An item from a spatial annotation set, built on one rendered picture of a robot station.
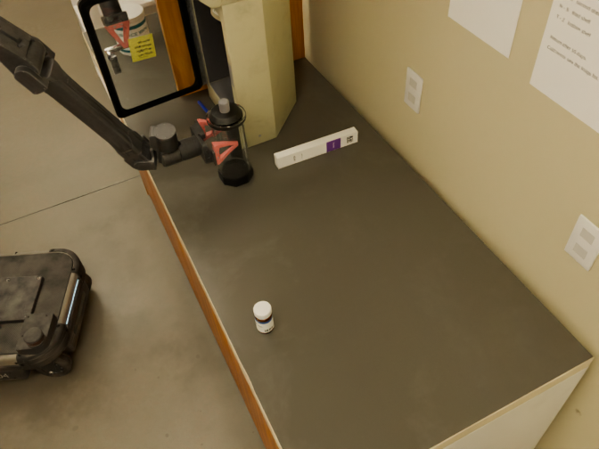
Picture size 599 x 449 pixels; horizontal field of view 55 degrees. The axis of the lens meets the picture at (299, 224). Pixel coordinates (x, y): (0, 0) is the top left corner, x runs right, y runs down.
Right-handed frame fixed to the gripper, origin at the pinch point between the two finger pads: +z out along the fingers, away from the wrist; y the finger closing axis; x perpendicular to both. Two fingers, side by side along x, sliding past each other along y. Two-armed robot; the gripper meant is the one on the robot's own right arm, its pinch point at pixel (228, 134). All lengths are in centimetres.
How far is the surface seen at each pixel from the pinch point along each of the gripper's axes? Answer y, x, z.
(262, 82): 10.0, -6.1, 15.4
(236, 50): 9.9, -18.4, 9.0
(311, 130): 7.8, 15.3, 29.6
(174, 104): 44.2, 15.3, -4.8
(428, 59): -20, -19, 50
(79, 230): 103, 109, -56
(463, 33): -32, -31, 50
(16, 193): 148, 109, -81
